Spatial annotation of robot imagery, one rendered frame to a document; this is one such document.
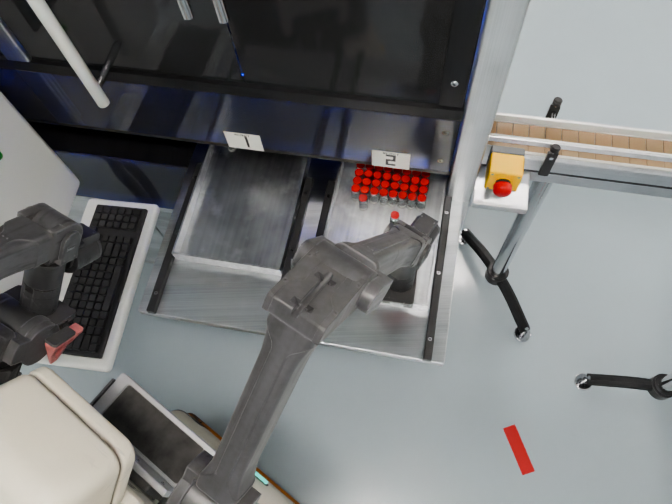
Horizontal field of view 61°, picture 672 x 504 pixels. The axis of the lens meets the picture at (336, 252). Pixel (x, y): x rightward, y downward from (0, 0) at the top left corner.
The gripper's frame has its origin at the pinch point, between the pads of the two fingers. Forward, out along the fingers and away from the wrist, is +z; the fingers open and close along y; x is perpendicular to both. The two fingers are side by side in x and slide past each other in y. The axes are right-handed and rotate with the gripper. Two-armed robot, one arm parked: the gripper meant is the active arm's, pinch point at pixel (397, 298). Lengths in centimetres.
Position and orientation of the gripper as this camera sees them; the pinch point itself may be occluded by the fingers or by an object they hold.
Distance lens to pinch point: 126.2
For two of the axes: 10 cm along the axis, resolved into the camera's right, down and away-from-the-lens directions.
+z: 0.4, 5.0, 8.7
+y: 1.9, -8.5, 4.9
